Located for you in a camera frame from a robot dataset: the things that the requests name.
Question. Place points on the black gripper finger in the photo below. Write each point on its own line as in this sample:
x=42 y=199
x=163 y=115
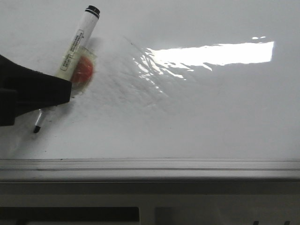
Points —
x=23 y=90

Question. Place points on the white black whiteboard marker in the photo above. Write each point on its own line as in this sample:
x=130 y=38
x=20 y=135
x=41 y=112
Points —
x=77 y=54

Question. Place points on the white whiteboard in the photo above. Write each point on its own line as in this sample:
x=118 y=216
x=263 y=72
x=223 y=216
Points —
x=182 y=90

